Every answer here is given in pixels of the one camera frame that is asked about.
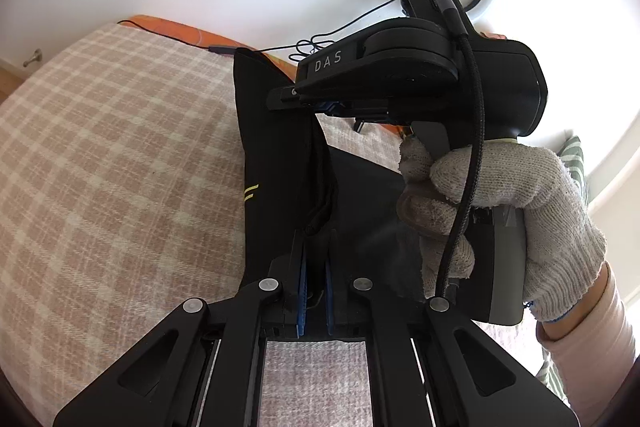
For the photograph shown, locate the black sport pants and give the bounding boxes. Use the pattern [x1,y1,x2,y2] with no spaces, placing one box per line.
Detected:
[233,48,423,301]

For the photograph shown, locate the black power cable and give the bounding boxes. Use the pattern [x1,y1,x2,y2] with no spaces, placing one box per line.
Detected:
[117,0,402,63]

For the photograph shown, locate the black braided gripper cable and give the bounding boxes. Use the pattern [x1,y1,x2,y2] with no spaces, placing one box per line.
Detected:
[422,0,486,303]

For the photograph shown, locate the pink plaid bed blanket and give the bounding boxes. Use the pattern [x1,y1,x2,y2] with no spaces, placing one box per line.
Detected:
[1,24,399,426]

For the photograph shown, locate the right pink sleeve forearm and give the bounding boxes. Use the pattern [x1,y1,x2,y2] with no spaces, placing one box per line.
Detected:
[536,263,636,426]

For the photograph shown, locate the green striped pillow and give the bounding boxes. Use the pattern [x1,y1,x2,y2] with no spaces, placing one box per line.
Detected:
[537,136,588,405]

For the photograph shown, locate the right white knit glove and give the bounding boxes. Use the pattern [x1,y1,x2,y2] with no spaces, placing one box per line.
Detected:
[397,136,606,322]

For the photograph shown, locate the orange floral bed sheet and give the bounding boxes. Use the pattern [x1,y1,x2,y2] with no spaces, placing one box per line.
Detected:
[118,15,412,139]

